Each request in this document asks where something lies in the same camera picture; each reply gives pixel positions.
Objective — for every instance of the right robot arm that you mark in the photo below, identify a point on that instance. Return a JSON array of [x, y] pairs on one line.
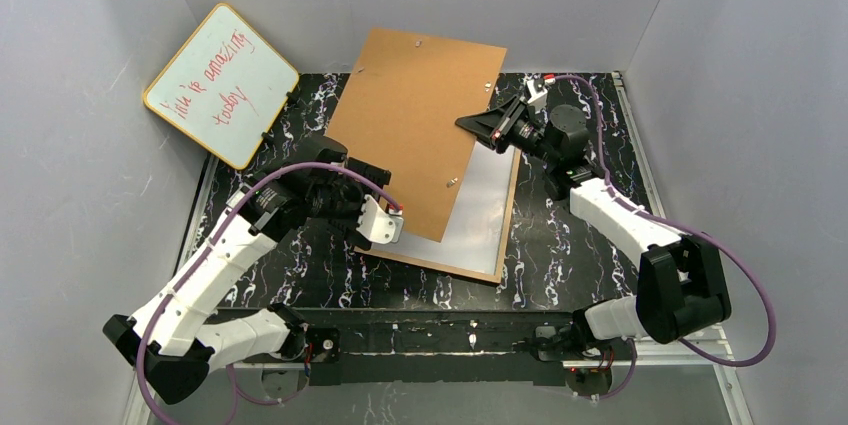
[[681, 286]]

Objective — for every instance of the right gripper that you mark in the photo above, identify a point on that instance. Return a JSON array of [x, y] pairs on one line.
[[510, 128]]

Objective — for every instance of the aluminium rail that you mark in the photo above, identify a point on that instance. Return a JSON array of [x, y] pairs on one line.
[[454, 346]]

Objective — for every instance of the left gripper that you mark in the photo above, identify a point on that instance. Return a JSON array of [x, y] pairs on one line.
[[366, 174]]

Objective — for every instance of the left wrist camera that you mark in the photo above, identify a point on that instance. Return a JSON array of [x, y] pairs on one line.
[[378, 224]]

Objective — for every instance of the brown backing board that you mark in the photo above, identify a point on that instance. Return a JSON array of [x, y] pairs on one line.
[[398, 110]]

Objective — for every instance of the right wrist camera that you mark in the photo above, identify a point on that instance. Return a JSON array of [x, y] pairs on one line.
[[536, 92]]

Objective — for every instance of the wooden picture frame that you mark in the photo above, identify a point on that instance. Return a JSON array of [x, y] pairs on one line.
[[490, 270]]

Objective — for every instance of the white board yellow rim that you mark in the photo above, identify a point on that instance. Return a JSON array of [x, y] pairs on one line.
[[224, 88]]

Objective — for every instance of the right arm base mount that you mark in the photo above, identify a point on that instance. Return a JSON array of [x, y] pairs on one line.
[[549, 343]]

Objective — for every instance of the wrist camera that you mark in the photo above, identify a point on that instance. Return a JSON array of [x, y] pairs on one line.
[[536, 92], [378, 224]]

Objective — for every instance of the landscape photo print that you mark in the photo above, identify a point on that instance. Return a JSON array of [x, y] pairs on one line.
[[464, 216]]

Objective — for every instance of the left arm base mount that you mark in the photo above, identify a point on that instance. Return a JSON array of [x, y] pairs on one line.
[[317, 345]]

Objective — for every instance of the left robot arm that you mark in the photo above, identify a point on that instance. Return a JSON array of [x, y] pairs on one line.
[[172, 342]]

